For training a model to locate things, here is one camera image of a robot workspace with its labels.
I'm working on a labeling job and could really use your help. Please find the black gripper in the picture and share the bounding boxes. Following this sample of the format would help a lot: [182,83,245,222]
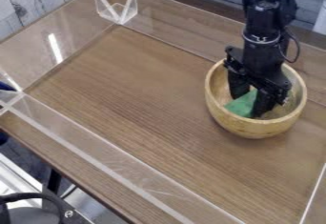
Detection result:
[225,32,292,117]

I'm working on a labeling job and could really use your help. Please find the green rectangular block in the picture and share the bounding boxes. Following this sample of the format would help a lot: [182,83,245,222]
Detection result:
[225,90,258,118]

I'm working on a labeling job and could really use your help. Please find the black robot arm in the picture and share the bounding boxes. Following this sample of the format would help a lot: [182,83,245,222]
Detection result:
[225,0,297,118]

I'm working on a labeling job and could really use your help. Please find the brown wooden bowl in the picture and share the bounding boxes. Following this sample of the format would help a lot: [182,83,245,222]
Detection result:
[203,61,308,139]

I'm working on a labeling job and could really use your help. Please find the black table leg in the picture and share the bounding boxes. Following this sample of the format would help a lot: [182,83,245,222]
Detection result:
[47,170,63,194]

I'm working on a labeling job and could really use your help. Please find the blue object at left edge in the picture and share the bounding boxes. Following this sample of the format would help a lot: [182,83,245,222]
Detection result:
[0,80,18,146]

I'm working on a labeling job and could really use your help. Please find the clear acrylic enclosure wall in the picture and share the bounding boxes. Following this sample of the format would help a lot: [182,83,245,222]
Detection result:
[0,0,326,224]

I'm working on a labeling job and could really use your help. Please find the black cable bottom left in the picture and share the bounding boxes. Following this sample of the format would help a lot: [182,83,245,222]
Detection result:
[0,193,66,224]

